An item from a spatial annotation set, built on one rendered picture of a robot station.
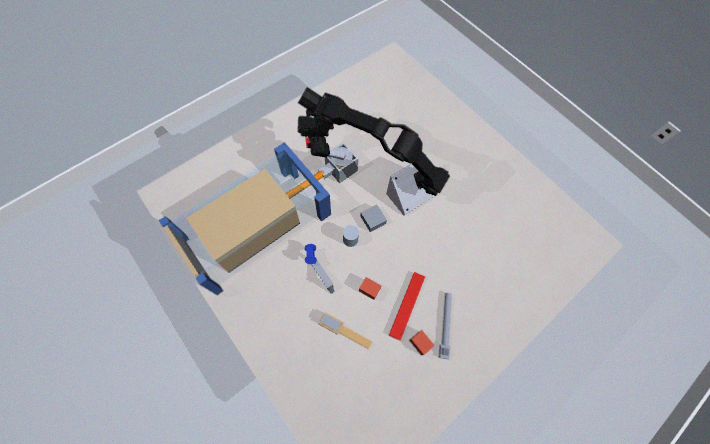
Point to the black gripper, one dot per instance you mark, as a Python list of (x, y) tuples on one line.
[(318, 145)]

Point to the red flat bar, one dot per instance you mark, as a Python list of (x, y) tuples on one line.
[(407, 306)]

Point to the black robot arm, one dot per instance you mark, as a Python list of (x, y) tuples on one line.
[(331, 110)]

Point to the grey cylinder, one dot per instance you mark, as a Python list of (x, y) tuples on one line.
[(350, 235)]

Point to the reddish-brown block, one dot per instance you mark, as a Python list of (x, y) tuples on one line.
[(422, 343), (370, 288)]

